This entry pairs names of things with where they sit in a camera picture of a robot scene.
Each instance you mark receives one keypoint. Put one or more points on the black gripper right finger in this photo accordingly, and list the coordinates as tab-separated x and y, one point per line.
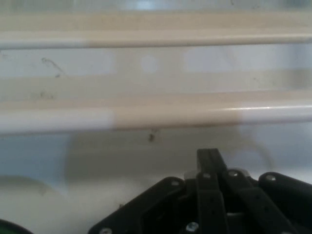
268	200

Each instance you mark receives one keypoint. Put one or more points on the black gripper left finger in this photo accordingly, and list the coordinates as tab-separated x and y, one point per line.
170	207

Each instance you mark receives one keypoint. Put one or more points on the dark green plate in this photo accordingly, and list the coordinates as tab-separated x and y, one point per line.
9	228

